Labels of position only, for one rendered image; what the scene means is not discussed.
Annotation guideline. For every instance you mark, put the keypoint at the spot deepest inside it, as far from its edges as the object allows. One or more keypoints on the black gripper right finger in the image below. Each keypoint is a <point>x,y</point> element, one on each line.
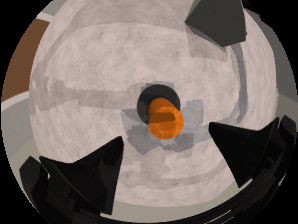
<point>241,147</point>

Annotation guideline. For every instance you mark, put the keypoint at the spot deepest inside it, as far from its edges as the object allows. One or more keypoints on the black round pedestal with silver shaft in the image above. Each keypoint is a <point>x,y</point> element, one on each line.
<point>151,93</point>

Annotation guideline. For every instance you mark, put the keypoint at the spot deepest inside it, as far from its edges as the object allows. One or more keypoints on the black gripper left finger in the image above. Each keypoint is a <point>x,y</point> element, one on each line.
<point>94,176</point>

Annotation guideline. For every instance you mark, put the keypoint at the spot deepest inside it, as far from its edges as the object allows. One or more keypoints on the orange knob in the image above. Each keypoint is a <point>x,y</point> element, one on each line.
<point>164,120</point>

